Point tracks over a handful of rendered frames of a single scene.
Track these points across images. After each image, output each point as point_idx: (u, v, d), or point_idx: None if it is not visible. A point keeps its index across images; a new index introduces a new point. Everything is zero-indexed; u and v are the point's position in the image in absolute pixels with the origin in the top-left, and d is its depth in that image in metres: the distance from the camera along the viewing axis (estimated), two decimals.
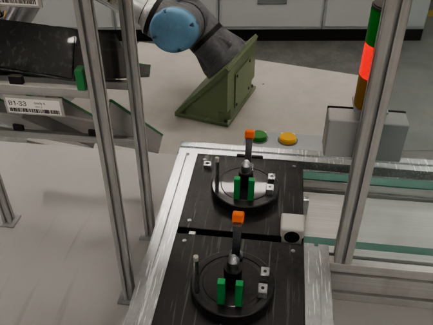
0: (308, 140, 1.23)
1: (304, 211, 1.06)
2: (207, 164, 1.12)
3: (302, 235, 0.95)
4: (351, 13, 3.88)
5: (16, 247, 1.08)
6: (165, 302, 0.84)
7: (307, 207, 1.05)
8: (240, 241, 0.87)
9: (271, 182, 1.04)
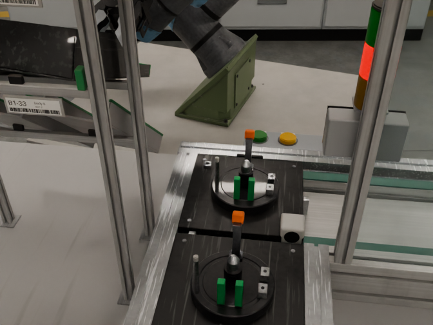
0: (308, 140, 1.23)
1: (304, 211, 1.06)
2: (207, 164, 1.12)
3: (302, 235, 0.95)
4: (351, 13, 3.88)
5: (16, 247, 1.08)
6: (165, 302, 0.84)
7: (307, 207, 1.05)
8: (240, 241, 0.87)
9: (271, 182, 1.04)
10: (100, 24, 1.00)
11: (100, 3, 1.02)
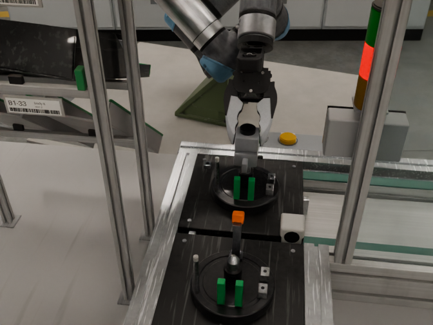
0: (308, 140, 1.23)
1: (304, 211, 1.06)
2: (207, 164, 1.12)
3: (302, 235, 0.95)
4: (351, 13, 3.88)
5: (16, 247, 1.08)
6: (165, 302, 0.84)
7: (307, 207, 1.05)
8: (240, 241, 0.87)
9: (271, 182, 1.04)
10: (238, 113, 0.98)
11: (229, 87, 0.98)
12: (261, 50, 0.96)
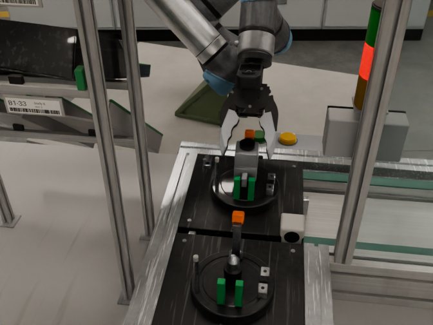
0: (308, 140, 1.23)
1: (304, 211, 1.06)
2: (207, 164, 1.12)
3: (302, 235, 0.95)
4: (351, 13, 3.88)
5: (16, 247, 1.08)
6: (165, 302, 0.84)
7: (307, 207, 1.05)
8: (240, 241, 0.87)
9: (271, 182, 1.04)
10: (233, 127, 1.00)
11: (229, 100, 1.00)
12: (261, 67, 0.98)
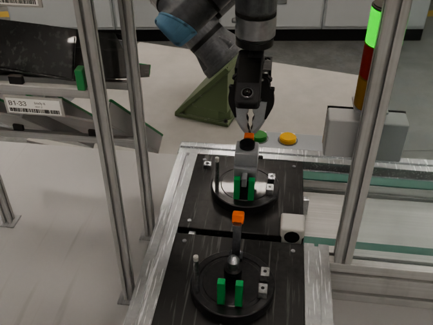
0: (308, 140, 1.23)
1: (304, 211, 1.06)
2: (207, 164, 1.12)
3: (302, 235, 0.95)
4: (351, 13, 3.88)
5: (16, 247, 1.08)
6: (165, 302, 0.84)
7: (307, 207, 1.05)
8: (240, 241, 0.87)
9: (271, 182, 1.04)
10: (247, 112, 1.03)
11: (232, 94, 1.00)
12: (260, 68, 0.93)
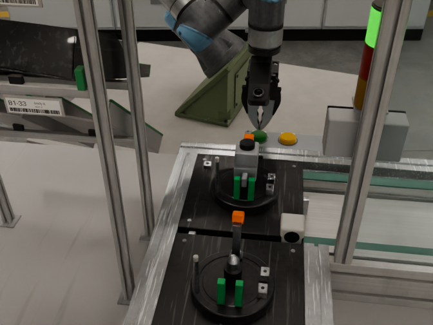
0: (308, 140, 1.23)
1: (304, 211, 1.06)
2: (207, 164, 1.12)
3: (302, 235, 0.95)
4: (351, 13, 3.88)
5: (16, 247, 1.08)
6: (165, 302, 0.84)
7: (307, 207, 1.05)
8: (240, 241, 0.87)
9: (271, 182, 1.04)
10: (257, 109, 1.19)
11: (244, 93, 1.16)
12: (269, 71, 1.09)
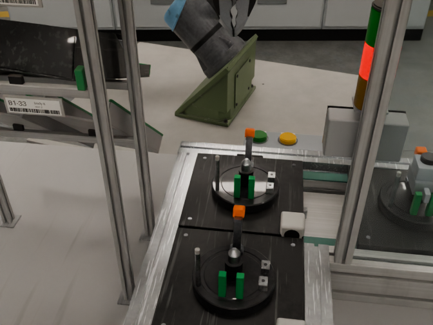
0: (308, 140, 1.23)
1: None
2: None
3: None
4: (351, 13, 3.88)
5: (16, 247, 1.08)
6: (191, 198, 1.04)
7: (305, 218, 1.07)
8: (251, 152, 1.07)
9: None
10: (230, 9, 1.04)
11: None
12: None
